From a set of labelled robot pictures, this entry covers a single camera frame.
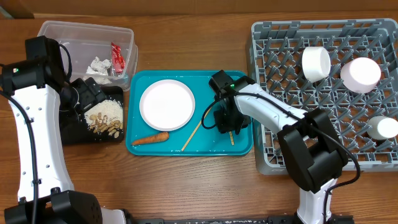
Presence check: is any white paper cup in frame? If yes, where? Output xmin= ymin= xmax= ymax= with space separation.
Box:
xmin=367 ymin=116 xmax=397 ymax=140

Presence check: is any white bowl with food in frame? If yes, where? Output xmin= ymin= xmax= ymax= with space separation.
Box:
xmin=302 ymin=47 xmax=331 ymax=83

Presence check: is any white plate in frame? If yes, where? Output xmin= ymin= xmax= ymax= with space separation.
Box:
xmin=139 ymin=79 xmax=196 ymax=131

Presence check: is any rice and peanuts pile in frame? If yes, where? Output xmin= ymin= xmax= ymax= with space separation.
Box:
xmin=84 ymin=100 xmax=124 ymax=139

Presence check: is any teal serving tray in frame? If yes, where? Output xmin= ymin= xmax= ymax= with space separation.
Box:
xmin=125 ymin=70 xmax=253 ymax=156

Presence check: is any clear plastic waste bin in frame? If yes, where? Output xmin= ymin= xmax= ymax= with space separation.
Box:
xmin=38 ymin=21 xmax=138 ymax=91

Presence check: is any red snack wrapper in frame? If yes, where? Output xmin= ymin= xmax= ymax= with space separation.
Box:
xmin=111 ymin=42 xmax=126 ymax=77

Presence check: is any grey dishwasher rack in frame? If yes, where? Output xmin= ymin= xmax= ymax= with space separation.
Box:
xmin=247 ymin=18 xmax=397 ymax=172

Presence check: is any wooden chopstick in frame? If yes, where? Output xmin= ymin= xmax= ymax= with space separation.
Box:
xmin=181 ymin=107 xmax=212 ymax=152
xmin=229 ymin=131 xmax=234 ymax=146

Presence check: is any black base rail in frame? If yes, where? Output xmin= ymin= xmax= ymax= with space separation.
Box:
xmin=136 ymin=215 xmax=355 ymax=224

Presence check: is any orange carrot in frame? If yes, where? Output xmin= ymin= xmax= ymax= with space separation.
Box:
xmin=131 ymin=132 xmax=169 ymax=146

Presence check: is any white upturned bowl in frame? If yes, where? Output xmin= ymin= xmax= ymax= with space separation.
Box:
xmin=340 ymin=57 xmax=381 ymax=93

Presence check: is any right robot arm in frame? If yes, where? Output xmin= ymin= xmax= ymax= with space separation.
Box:
xmin=209 ymin=71 xmax=348 ymax=223

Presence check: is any white tissue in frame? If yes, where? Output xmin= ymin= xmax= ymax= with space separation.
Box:
xmin=90 ymin=57 xmax=111 ymax=76

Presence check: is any black tray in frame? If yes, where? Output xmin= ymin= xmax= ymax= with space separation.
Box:
xmin=60 ymin=86 xmax=125 ymax=146

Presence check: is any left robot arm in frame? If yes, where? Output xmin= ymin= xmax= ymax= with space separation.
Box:
xmin=1 ymin=36 xmax=134 ymax=223

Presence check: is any white napkin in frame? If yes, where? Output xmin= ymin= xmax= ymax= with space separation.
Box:
xmin=83 ymin=67 xmax=111 ymax=85

